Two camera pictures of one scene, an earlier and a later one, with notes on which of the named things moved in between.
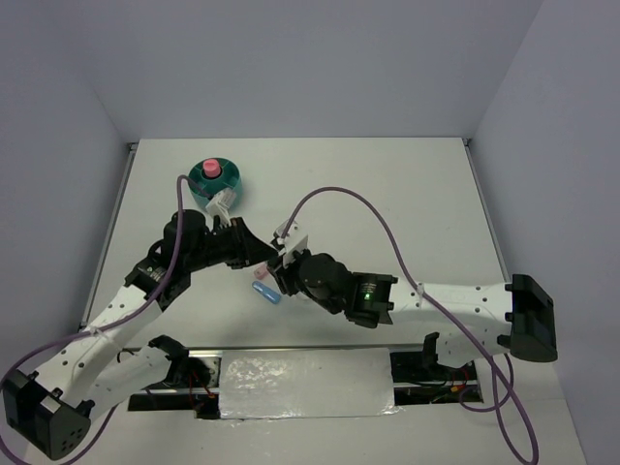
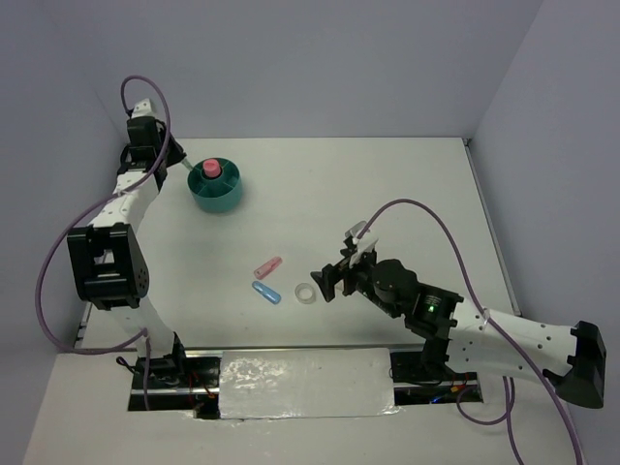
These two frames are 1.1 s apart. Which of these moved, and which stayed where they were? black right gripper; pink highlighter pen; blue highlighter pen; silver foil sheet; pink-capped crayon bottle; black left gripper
Moved: black left gripper; black right gripper
Stayed: blue highlighter pen; pink-capped crayon bottle; pink highlighter pen; silver foil sheet
